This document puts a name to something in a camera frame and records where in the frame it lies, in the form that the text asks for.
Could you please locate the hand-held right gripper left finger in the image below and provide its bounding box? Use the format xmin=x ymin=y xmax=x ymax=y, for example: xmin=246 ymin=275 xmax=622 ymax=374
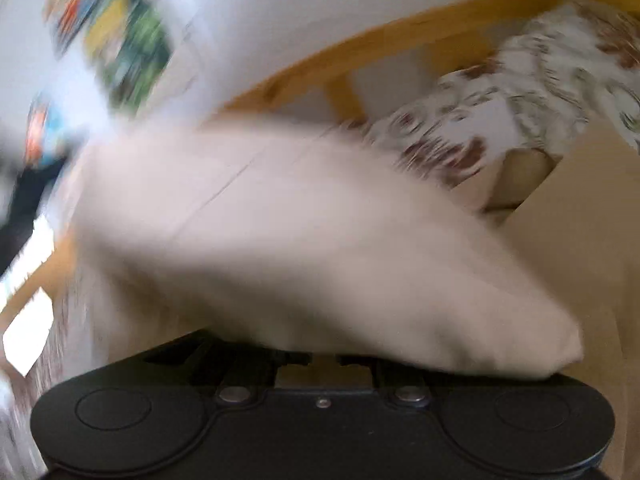
xmin=144 ymin=331 xmax=275 ymax=406

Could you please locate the red cartoon wall poster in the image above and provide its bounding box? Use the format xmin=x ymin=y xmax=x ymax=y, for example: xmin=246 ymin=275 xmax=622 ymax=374
xmin=44 ymin=0 xmax=127 ymax=57

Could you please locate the curled orange-haired figure wall poster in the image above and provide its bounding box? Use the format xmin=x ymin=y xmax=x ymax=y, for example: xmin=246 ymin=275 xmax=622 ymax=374
xmin=24 ymin=94 xmax=77 ymax=177

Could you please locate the blond cartoon figure wall poster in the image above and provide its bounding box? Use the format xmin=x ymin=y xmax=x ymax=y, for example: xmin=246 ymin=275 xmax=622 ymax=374
xmin=84 ymin=0 xmax=174 ymax=117

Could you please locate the floral bed sheet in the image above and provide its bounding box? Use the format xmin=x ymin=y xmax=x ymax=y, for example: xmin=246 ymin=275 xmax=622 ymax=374
xmin=0 ymin=0 xmax=640 ymax=480

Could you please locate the wooden panel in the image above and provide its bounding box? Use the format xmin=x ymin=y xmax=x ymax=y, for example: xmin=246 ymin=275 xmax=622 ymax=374
xmin=0 ymin=237 xmax=77 ymax=378

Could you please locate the beige zip jacket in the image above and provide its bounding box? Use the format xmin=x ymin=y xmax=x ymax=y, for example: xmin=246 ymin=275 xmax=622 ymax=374
xmin=70 ymin=119 xmax=640 ymax=480

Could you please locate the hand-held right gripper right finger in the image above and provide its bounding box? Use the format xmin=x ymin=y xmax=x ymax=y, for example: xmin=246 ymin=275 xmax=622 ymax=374
xmin=374 ymin=357 xmax=432 ymax=407

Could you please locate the wooden bed frame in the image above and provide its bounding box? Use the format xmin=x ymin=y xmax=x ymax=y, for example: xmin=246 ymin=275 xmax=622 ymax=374
xmin=212 ymin=0 xmax=640 ymax=128

